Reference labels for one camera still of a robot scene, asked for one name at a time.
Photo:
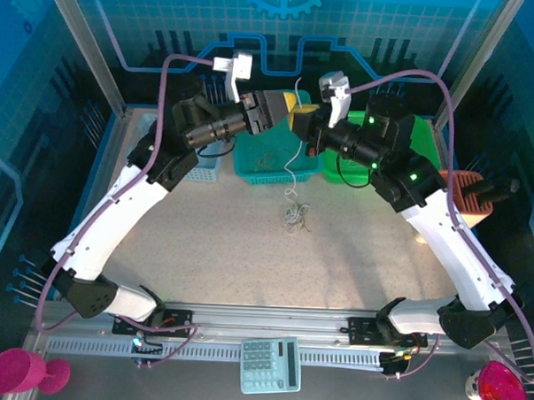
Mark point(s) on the aluminium frame post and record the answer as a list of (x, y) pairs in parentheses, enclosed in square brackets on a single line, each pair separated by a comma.
[(477, 63), (89, 50)]

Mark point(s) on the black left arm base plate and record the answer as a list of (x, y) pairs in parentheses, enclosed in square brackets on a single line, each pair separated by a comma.
[(177, 320)]

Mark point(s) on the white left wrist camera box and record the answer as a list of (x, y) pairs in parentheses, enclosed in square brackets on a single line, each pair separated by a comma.
[(237, 68)]

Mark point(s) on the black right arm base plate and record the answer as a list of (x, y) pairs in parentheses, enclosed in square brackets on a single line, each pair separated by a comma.
[(358, 332)]

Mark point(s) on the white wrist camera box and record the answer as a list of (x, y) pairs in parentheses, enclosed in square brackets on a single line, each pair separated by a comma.
[(237, 68), (337, 105)]

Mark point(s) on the pale blue calculator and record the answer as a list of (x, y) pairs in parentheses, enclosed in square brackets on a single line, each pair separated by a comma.
[(271, 364)]

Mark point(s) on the pale blue plastic basket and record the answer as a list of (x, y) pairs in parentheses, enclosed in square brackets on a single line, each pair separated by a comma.
[(204, 173)]

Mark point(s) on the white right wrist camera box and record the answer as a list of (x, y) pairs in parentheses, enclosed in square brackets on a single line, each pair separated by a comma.
[(337, 105)]

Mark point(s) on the pink matte goblet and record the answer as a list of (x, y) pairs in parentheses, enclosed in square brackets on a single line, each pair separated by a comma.
[(13, 370)]

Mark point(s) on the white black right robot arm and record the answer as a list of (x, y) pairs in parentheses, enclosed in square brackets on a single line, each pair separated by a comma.
[(460, 244)]

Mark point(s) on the aluminium mounting rail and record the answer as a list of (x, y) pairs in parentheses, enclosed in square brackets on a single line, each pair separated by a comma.
[(266, 321)]

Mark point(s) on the magenta glossy goblet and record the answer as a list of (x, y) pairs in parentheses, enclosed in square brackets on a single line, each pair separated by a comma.
[(502, 387)]

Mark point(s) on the teal plastic basket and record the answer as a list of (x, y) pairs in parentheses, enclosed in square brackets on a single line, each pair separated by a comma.
[(242, 154)]

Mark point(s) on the terracotta and beige utensil holder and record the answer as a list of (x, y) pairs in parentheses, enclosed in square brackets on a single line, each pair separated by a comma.
[(475, 204)]

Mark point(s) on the green plastic basket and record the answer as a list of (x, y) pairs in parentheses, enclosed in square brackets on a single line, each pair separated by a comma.
[(427, 136)]

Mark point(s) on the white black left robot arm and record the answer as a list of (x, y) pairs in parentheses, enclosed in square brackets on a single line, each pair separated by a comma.
[(106, 228)]

